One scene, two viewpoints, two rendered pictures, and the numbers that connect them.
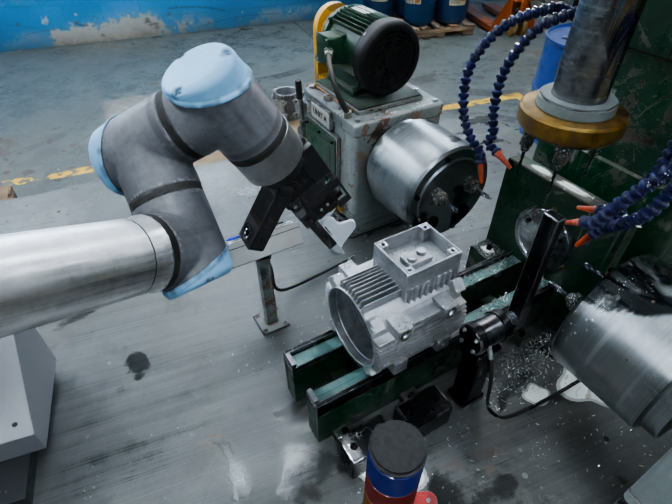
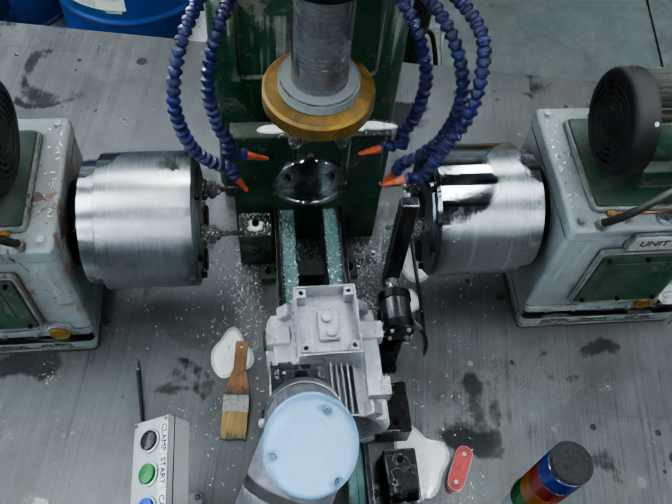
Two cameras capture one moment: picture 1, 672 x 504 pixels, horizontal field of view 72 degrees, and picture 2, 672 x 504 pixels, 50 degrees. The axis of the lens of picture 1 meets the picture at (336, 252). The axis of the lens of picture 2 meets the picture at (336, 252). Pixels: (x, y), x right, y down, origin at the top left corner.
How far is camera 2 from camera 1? 0.75 m
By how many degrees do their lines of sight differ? 46
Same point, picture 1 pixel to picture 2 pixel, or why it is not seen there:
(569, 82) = (326, 81)
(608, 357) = (484, 251)
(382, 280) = (331, 373)
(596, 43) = (341, 44)
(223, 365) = not seen: outside the picture
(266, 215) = not seen: hidden behind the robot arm
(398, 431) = (561, 455)
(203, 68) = (332, 443)
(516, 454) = (451, 357)
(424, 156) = (172, 214)
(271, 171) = not seen: hidden behind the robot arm
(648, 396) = (522, 253)
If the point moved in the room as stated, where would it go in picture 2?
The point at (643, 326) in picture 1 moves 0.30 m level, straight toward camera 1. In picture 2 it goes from (491, 215) to (574, 367)
